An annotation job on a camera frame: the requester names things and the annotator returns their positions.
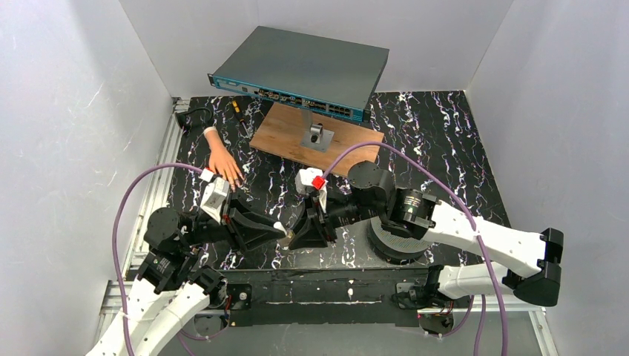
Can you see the mannequin hand with nails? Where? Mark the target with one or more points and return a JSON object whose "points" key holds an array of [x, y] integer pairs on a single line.
{"points": [[221, 162]]}

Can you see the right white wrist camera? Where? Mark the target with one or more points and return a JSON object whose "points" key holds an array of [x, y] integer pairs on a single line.
{"points": [[311, 181]]}

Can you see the wooden base board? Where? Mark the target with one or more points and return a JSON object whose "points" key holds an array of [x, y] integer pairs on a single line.
{"points": [[281, 131]]}

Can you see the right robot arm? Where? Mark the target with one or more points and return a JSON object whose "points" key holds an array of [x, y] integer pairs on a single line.
{"points": [[523, 264]]}

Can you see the nail polish bottle white cap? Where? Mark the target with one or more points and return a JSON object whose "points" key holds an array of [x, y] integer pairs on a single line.
{"points": [[287, 240]]}

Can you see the black front mounting rail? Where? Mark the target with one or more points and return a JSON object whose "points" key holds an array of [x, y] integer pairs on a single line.
{"points": [[321, 296]]}

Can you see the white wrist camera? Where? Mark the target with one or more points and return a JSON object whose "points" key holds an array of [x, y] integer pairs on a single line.
{"points": [[311, 181], [214, 198]]}

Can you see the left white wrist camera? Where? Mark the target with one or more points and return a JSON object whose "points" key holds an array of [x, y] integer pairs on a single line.
{"points": [[214, 198]]}

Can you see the yellow black screwdriver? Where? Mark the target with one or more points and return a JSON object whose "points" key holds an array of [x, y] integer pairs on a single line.
{"points": [[238, 114]]}

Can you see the grey ribbed round disc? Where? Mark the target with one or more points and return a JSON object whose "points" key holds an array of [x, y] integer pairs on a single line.
{"points": [[395, 249]]}

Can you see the grey teal network switch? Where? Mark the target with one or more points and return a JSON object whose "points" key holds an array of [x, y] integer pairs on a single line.
{"points": [[327, 76]]}

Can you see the black plug with cable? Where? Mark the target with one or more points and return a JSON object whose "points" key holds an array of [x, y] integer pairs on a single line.
{"points": [[195, 118]]}

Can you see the aluminium frame profile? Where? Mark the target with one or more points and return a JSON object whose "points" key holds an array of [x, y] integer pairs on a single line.
{"points": [[147, 196]]}

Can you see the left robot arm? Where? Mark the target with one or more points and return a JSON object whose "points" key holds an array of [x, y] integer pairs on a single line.
{"points": [[171, 287]]}

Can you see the metal stand bracket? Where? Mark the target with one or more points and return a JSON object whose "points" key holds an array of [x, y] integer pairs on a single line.
{"points": [[315, 136]]}

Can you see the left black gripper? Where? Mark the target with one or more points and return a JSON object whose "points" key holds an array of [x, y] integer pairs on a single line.
{"points": [[228, 224]]}

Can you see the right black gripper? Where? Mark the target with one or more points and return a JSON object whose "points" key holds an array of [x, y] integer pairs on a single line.
{"points": [[321, 223]]}

